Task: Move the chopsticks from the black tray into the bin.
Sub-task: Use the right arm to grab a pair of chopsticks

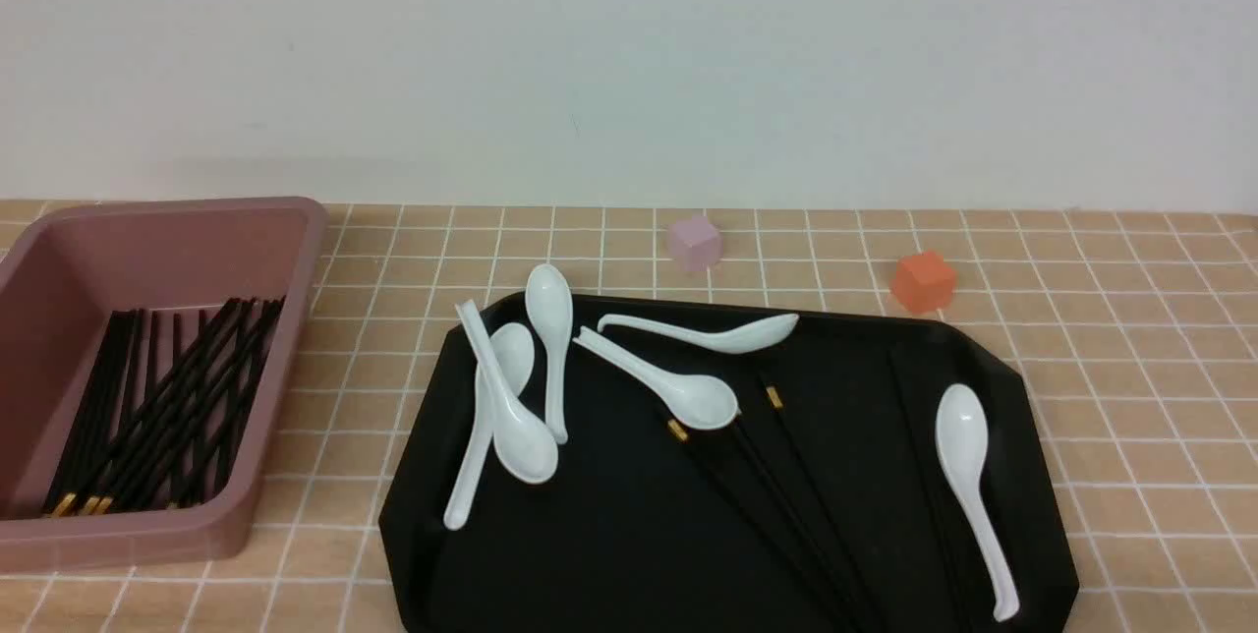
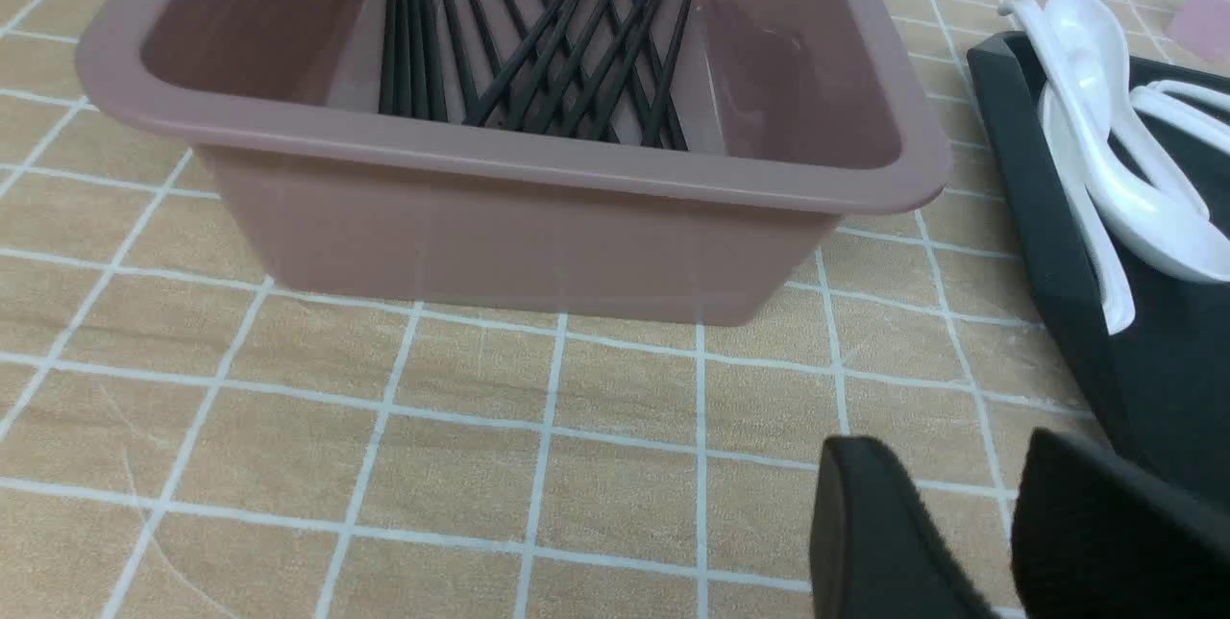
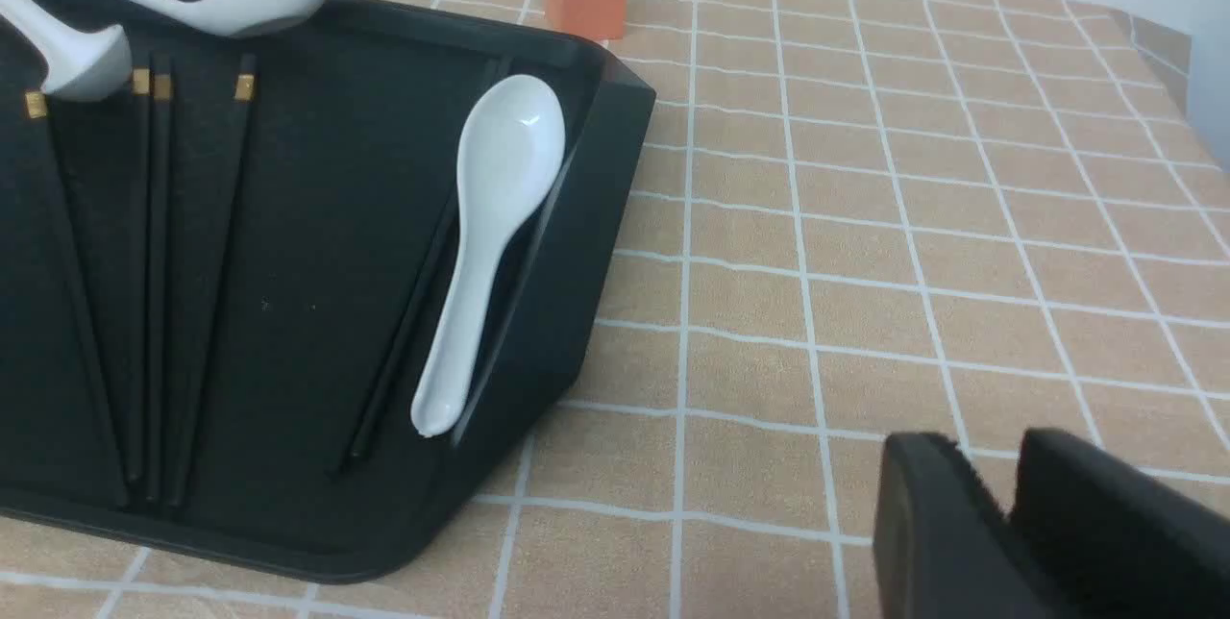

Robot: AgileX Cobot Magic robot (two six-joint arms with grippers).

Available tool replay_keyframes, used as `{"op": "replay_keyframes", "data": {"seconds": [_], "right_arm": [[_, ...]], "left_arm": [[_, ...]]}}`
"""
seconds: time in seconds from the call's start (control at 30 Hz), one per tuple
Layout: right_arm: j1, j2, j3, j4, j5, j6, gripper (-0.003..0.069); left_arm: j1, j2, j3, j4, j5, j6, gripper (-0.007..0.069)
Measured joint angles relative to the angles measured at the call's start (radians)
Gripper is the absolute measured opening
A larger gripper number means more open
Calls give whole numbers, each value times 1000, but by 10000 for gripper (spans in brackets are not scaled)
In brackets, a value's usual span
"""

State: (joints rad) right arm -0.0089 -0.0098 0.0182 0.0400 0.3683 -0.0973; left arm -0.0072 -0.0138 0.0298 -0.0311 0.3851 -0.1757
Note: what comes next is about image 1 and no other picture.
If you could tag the black chopsticks bundle in bin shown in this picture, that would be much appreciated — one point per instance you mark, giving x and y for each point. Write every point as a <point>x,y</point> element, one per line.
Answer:
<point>164,409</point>

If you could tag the pink cube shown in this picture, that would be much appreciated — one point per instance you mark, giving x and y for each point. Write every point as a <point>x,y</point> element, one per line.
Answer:
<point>694,242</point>

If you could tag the white spoon upright centre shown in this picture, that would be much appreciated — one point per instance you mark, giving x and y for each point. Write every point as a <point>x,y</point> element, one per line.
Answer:
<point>549,306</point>

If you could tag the white spoon top horizontal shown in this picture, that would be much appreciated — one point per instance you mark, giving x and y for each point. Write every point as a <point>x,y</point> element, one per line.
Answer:
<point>744,339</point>

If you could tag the white spoon far left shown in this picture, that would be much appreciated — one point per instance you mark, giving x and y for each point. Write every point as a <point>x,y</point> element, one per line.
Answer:
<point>514,346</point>

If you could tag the white spoon centre diagonal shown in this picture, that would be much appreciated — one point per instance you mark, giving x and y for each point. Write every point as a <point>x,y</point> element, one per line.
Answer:
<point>697,401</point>

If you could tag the black serving tray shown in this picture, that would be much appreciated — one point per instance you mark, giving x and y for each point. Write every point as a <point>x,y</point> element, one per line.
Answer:
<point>628,536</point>

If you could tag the white spoon crossing left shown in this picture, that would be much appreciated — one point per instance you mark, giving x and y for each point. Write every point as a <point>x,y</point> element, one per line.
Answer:
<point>523,443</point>

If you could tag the orange cube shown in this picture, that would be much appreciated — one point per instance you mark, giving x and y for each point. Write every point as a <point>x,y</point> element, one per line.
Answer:
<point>924,283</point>

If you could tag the white spoon right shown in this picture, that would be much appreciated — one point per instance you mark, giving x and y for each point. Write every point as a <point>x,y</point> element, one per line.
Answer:
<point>962,441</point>

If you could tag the pink plastic bin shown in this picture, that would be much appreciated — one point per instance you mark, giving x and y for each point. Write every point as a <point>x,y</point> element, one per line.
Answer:
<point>62,279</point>

